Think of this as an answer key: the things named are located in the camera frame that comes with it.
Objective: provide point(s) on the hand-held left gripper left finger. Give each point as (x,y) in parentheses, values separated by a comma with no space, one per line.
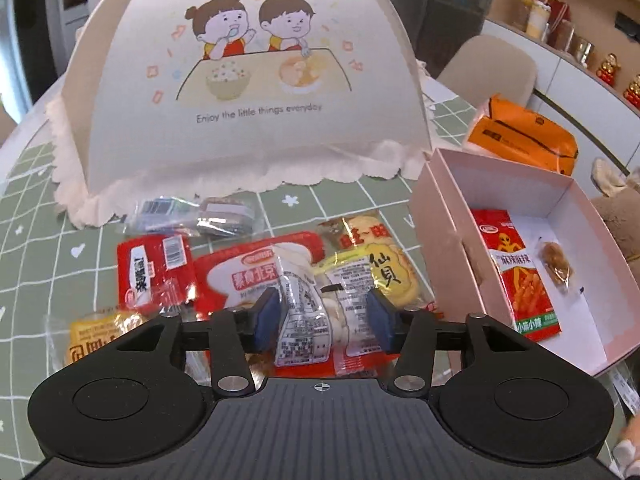
(265,321)

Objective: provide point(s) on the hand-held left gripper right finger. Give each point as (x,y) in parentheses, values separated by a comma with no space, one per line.
(378,321)

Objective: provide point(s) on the clear rice cracker packet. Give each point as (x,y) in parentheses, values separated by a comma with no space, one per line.
(350,305)
(300,310)

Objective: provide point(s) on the yellow rice cracker packet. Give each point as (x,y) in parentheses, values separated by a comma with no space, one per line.
(390,265)

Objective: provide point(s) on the large red snack packet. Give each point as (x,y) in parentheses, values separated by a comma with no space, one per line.
(225,275)

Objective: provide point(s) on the clear packet with dark snack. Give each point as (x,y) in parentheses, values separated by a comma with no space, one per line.
(160,212)
(230,217)

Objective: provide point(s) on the red barcode snack packet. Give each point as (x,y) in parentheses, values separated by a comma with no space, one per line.
(150,270)

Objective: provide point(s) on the yellow clear snack packet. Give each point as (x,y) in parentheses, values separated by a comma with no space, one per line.
(90,335)

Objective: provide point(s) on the pink cardboard box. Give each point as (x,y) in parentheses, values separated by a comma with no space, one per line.
(575,210)

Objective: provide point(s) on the red green snack packet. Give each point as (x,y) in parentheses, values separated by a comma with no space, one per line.
(520,280)

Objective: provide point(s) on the printed dome food cover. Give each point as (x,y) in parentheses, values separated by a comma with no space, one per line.
(250,145)

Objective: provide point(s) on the small clear wrapped snack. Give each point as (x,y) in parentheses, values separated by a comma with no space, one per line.
(555,262)

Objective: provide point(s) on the orange tissue pack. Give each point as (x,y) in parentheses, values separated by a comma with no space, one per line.
(520,140)

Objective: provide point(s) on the green grid tablecloth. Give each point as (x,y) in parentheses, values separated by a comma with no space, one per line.
(30,220)

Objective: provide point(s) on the white paper slip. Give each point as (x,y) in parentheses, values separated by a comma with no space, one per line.
(625,390)

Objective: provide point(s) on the brown plush toy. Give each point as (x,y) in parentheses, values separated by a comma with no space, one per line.
(617,210)

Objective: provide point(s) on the beige chair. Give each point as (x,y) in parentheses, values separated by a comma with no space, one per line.
(487,72)

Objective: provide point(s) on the white sideboard cabinet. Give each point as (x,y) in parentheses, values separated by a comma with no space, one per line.
(575,90)

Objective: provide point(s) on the dark glass cabinet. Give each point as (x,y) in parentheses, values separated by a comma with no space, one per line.
(440,5)

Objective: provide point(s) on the red gold figurine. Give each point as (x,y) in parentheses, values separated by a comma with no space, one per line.
(609,67)
(632,91)

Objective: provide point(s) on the tall red doll figure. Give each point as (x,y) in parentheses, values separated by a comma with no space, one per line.
(540,5)

